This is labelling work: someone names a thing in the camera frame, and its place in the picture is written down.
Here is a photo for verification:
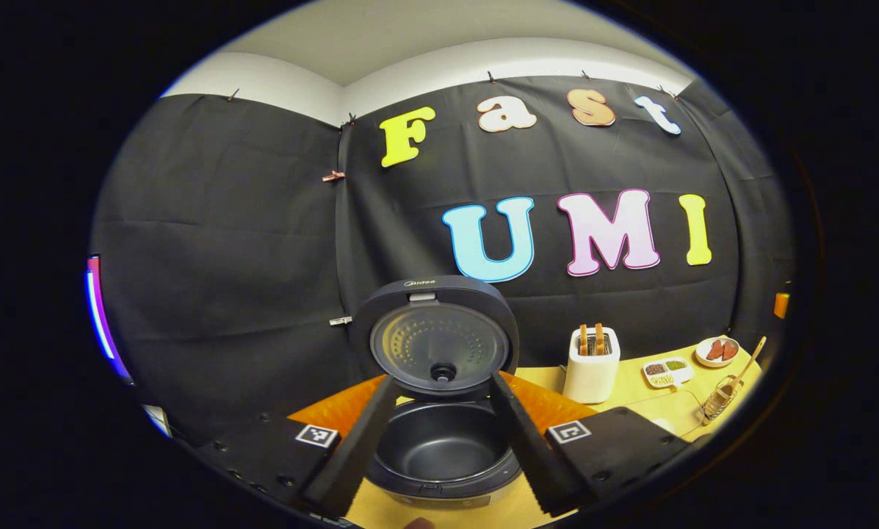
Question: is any white divided bean dish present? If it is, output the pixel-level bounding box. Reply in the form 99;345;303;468
642;356;695;389

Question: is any wooden spoon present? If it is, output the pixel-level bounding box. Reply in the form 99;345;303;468
731;337;767;388

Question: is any black backdrop cloth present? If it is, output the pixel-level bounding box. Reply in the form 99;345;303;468
90;73;796;449

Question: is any wire chopstick holder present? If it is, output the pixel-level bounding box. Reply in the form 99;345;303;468
702;373;742;425

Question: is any glowing purple monitor screen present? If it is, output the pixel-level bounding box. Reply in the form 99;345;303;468
85;255;131;381

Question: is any dark grey rice cooker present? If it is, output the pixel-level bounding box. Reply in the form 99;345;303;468
349;276;524;511

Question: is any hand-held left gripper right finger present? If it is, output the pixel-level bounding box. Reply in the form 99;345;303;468
489;371;693;517

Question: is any white toaster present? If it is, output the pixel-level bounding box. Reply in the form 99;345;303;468
563;325;622;405

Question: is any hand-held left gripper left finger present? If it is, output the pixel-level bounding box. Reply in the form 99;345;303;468
197;373;403;519

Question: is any white round plate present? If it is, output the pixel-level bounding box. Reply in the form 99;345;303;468
695;337;741;368

